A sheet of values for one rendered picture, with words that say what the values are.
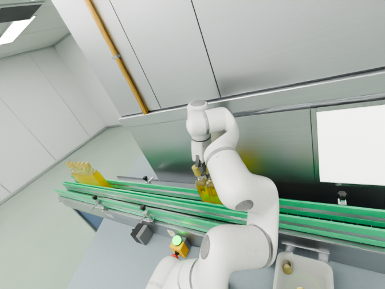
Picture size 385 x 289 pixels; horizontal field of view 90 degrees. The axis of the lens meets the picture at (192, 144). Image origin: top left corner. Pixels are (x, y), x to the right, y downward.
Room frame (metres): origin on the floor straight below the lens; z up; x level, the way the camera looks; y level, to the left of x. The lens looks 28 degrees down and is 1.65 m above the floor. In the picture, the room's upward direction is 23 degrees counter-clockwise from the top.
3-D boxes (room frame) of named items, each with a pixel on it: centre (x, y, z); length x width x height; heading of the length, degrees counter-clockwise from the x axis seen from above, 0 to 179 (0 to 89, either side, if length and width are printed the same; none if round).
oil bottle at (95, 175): (1.29, 0.75, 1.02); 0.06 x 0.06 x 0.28; 51
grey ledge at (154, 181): (1.10, 0.35, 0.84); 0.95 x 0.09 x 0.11; 51
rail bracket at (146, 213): (0.77, 0.38, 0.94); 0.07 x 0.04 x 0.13; 141
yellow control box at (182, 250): (0.65, 0.26, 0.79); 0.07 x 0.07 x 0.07; 51
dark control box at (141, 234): (0.82, 0.48, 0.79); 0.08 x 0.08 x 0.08; 51
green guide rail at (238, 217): (1.05, 0.55, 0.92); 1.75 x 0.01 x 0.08; 51
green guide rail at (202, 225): (0.99, 0.59, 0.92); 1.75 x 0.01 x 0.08; 51
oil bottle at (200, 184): (0.71, 0.03, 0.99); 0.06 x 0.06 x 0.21; 53
